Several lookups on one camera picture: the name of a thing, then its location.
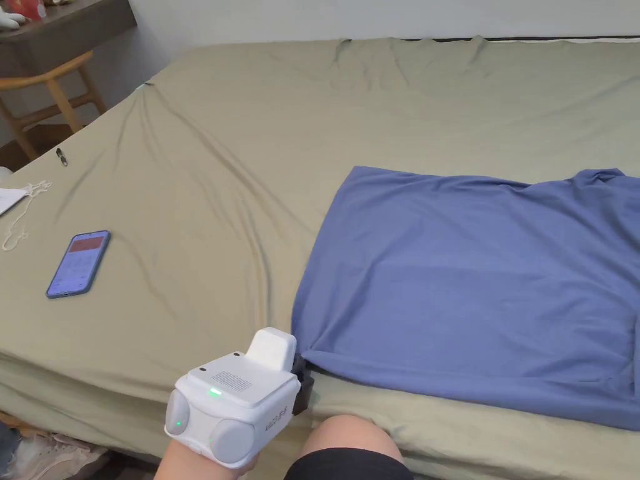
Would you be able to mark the white paper card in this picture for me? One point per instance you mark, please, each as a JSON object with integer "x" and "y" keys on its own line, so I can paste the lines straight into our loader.
{"x": 7, "y": 199}

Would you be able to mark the small black clip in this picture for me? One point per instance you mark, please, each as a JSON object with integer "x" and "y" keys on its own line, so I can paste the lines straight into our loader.
{"x": 62, "y": 157}

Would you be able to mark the bed with pale green sheet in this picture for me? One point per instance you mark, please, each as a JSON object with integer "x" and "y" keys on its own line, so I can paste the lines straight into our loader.
{"x": 210, "y": 210}

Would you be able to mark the dark wooden desk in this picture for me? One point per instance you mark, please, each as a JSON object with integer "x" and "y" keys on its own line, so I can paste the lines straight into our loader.
{"x": 60, "y": 30}

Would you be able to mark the pale sneakers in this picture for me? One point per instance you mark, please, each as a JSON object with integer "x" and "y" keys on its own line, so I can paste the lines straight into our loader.
{"x": 50, "y": 457}

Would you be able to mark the person's legs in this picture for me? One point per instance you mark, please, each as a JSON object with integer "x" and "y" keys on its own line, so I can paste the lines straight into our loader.
{"x": 345, "y": 450}

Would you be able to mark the blue smartphone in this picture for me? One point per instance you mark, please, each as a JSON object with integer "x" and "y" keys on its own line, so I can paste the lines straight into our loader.
{"x": 78, "y": 264}

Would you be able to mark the person's left hand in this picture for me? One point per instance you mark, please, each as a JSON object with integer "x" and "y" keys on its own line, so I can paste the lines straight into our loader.
{"x": 200, "y": 467}

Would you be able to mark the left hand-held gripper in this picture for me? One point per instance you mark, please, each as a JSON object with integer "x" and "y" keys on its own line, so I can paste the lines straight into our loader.
{"x": 235, "y": 405}

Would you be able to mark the blue shirt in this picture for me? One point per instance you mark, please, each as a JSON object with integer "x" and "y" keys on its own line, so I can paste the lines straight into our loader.
{"x": 450, "y": 280}

